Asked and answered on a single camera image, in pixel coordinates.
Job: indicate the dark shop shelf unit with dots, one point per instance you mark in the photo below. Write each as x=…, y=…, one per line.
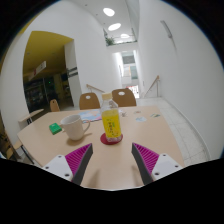
x=40, y=93

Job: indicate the round ceiling lights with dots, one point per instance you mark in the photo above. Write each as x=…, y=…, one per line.
x=114, y=26

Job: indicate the white ceramic mug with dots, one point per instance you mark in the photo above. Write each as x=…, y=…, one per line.
x=74, y=128

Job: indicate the brown wooden chair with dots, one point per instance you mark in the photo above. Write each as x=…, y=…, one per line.
x=89, y=101
x=124, y=99

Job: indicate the yellow drink bottle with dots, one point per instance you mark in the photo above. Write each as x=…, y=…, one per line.
x=110, y=123

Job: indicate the green potted plant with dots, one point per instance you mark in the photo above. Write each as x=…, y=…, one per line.
x=110, y=41

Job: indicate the small green box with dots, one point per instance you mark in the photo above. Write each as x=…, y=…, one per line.
x=55, y=128

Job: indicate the light wooden side table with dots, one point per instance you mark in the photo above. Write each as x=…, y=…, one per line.
x=30, y=115

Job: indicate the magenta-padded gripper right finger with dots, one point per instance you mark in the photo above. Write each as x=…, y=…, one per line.
x=150, y=161

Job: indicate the small light wooden chair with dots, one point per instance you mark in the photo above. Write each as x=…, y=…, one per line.
x=54, y=106

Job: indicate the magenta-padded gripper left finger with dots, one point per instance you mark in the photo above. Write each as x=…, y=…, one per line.
x=76, y=161

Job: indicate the grey wall lamp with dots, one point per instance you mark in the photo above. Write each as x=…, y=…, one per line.
x=166, y=29

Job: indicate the small printed card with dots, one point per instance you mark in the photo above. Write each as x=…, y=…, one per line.
x=155, y=115

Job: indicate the wooden stair handrail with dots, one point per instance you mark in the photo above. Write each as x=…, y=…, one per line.
x=152, y=85
x=95, y=88

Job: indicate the flat round red coaster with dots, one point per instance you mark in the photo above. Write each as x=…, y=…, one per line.
x=104, y=140

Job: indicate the white hanging sign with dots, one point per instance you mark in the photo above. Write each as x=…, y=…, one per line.
x=38, y=69

